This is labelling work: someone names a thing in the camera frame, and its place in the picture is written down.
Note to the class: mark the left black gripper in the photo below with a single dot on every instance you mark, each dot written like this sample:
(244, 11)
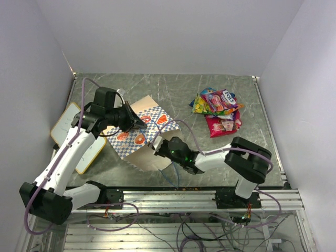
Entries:
(132, 118)

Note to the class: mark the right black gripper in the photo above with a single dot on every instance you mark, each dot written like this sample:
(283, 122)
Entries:
(159, 153)

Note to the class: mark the blue checkered paper bag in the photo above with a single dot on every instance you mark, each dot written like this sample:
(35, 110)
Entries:
(133, 146)

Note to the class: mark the red chips bag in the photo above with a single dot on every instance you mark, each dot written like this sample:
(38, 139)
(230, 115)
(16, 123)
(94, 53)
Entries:
(218, 127)

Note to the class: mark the purple snack packet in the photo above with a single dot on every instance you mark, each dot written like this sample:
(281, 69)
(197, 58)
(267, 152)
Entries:
(230, 117)

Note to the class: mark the blue snack bag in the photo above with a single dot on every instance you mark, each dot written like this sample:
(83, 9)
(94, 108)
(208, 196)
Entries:
(203, 92)

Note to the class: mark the magenta candy packet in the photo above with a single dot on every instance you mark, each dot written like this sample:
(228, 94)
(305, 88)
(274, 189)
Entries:
(220, 101)

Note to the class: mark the green yellow candy packet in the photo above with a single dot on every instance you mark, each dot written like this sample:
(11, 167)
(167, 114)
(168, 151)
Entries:
(200, 105)

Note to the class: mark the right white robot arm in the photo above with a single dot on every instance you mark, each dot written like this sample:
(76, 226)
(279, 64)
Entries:
(252, 162)

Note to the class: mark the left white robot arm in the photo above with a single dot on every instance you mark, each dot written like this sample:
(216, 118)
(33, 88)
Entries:
(47, 197)

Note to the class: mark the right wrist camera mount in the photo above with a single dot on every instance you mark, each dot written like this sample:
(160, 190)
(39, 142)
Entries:
(156, 144)

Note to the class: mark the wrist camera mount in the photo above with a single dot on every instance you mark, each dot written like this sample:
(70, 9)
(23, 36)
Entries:
(121, 91)
(156, 144)

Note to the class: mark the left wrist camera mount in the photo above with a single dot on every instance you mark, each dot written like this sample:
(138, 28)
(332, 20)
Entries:
(121, 91)

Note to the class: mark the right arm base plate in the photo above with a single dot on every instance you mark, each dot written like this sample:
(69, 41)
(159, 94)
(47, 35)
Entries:
(227, 199)

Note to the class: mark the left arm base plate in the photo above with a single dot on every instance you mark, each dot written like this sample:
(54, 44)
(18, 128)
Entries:
(112, 199)

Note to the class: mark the small whiteboard yellow frame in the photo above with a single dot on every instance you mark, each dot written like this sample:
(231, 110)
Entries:
(60, 131)

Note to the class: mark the aluminium frame rail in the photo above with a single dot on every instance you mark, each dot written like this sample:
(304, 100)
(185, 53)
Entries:
(202, 201)

